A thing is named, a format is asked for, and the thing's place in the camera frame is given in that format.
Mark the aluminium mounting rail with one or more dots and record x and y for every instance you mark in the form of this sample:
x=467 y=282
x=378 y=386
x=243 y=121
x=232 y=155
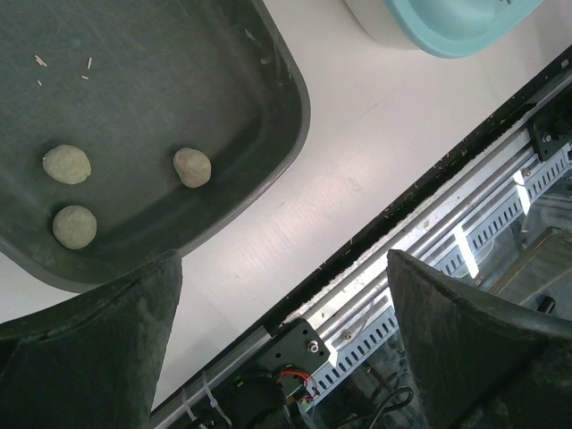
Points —
x=268 y=384

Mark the dark grey plastic tray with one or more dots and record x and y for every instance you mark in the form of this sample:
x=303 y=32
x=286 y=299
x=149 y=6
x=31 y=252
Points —
x=130 y=83

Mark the blue slotted cable duct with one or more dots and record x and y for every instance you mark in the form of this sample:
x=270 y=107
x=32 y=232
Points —
x=510 y=237

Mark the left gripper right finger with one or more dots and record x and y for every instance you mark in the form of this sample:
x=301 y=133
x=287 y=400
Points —
x=478 y=360

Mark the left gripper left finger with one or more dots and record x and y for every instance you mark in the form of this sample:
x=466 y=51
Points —
x=92 y=361

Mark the pale green waste ball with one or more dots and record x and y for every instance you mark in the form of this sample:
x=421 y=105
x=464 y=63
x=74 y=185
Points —
x=67 y=164

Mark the teal litter box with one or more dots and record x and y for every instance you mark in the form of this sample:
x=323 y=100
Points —
x=442 y=28

